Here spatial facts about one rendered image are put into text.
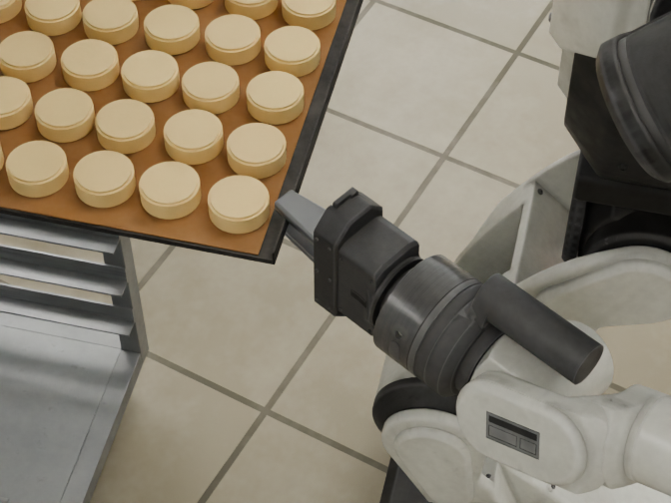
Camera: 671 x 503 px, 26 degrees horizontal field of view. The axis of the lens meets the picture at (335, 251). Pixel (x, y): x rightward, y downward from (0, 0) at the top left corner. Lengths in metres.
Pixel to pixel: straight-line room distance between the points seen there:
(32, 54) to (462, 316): 0.47
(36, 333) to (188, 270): 0.34
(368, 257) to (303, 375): 1.15
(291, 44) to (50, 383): 0.92
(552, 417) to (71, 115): 0.50
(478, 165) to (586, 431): 1.55
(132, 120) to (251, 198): 0.14
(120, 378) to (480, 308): 1.08
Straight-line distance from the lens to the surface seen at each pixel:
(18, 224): 1.94
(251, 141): 1.22
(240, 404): 2.22
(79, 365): 2.11
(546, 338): 1.04
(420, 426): 1.50
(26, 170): 1.22
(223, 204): 1.18
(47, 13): 1.36
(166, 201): 1.18
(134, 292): 2.01
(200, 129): 1.23
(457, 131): 2.58
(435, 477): 1.56
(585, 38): 1.03
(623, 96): 0.88
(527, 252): 1.37
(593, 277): 1.28
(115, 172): 1.21
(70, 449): 2.03
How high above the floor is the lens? 1.86
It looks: 51 degrees down
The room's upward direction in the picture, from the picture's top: straight up
